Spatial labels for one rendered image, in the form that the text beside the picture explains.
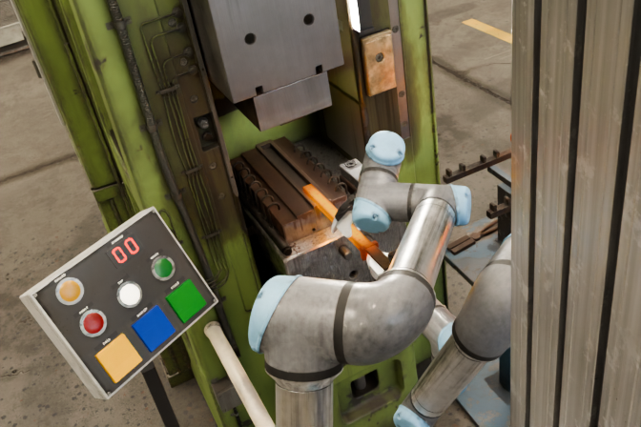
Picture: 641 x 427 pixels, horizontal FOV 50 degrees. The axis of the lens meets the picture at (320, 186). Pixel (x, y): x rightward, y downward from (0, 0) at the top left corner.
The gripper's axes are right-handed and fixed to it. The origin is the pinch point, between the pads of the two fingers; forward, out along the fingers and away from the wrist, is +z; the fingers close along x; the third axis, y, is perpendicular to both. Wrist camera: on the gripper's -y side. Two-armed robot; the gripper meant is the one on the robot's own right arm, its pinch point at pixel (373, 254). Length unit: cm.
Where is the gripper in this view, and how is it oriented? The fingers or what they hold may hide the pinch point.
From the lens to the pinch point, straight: 165.8
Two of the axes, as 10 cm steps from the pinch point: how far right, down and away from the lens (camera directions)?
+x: 8.8, -3.7, 3.0
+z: -4.5, -4.3, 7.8
